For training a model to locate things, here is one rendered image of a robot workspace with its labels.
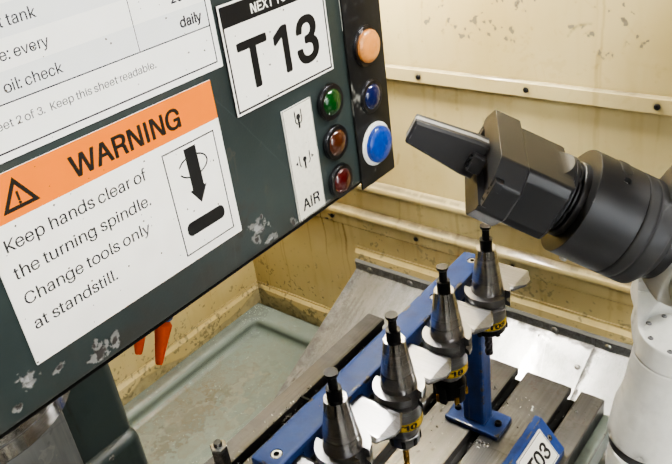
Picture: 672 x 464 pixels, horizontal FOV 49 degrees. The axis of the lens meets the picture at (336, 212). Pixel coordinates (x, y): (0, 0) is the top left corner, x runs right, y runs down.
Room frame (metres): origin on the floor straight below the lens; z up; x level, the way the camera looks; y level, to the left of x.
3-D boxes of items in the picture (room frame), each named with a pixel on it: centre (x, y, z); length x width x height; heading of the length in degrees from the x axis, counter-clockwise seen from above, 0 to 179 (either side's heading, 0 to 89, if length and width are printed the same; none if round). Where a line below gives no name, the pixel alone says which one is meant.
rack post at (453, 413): (0.91, -0.19, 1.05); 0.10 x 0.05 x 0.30; 48
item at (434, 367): (0.71, -0.08, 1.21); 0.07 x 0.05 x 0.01; 48
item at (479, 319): (0.79, -0.16, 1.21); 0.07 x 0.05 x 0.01; 48
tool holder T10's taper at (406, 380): (0.66, -0.05, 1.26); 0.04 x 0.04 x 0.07
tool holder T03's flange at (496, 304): (0.83, -0.19, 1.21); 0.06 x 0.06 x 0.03
